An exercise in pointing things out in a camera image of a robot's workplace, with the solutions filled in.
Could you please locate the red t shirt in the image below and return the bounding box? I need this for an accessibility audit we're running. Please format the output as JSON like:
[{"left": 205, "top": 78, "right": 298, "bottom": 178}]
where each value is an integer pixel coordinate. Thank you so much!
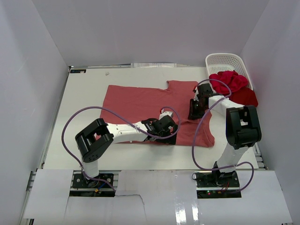
[{"left": 209, "top": 71, "right": 258, "bottom": 107}]

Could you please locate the salmon pink t shirt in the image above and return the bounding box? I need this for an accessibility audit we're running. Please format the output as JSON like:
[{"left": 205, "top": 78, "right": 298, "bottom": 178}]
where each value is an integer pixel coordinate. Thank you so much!
[{"left": 102, "top": 81, "right": 215, "bottom": 147}]

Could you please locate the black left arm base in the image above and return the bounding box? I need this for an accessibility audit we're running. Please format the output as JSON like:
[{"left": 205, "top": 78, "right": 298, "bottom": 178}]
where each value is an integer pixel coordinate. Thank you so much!
[{"left": 69, "top": 172, "right": 115, "bottom": 197}]

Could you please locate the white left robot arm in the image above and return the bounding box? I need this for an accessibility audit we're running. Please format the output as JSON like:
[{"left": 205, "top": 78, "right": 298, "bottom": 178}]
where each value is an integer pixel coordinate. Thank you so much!
[{"left": 75, "top": 114, "right": 179, "bottom": 187}]

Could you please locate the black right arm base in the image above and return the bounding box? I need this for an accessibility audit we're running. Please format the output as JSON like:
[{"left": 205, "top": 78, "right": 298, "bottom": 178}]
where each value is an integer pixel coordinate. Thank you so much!
[{"left": 191, "top": 172, "right": 241, "bottom": 199}]

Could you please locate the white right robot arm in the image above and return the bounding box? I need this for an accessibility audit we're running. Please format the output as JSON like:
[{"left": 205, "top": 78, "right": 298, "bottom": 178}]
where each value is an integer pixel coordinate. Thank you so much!
[{"left": 188, "top": 83, "right": 262, "bottom": 187}]

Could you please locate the white plastic basket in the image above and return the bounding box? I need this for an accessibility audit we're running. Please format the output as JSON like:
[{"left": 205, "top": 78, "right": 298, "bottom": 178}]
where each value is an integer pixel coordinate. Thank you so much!
[{"left": 205, "top": 53, "right": 254, "bottom": 90}]

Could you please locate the black table label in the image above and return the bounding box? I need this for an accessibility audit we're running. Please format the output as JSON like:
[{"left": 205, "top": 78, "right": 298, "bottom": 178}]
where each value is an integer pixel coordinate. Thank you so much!
[{"left": 69, "top": 69, "right": 86, "bottom": 74}]

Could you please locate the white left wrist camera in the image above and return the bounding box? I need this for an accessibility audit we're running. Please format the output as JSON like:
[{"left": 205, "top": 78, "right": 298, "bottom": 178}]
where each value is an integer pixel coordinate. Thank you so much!
[{"left": 159, "top": 111, "right": 173, "bottom": 120}]

